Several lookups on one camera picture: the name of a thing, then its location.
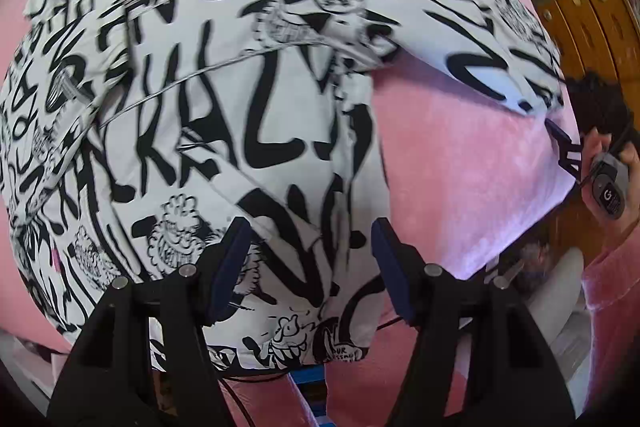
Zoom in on pink bed sheet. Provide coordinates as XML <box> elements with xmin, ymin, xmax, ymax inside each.
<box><xmin>1</xmin><ymin>0</ymin><xmax>573</xmax><ymax>426</ymax></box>

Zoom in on white black graffiti print jacket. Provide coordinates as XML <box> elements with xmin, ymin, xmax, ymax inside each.
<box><xmin>1</xmin><ymin>0</ymin><xmax>563</xmax><ymax>375</ymax></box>

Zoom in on pink pyjama trousers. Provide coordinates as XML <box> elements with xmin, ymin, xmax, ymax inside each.
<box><xmin>582</xmin><ymin>230</ymin><xmax>640</xmax><ymax>407</ymax></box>

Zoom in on person right hand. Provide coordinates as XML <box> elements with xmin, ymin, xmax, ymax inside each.
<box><xmin>582</xmin><ymin>128</ymin><xmax>639</xmax><ymax>248</ymax></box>

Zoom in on brown wooden drawer cabinet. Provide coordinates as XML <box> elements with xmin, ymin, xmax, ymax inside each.
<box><xmin>536</xmin><ymin>0</ymin><xmax>639</xmax><ymax>135</ymax></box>

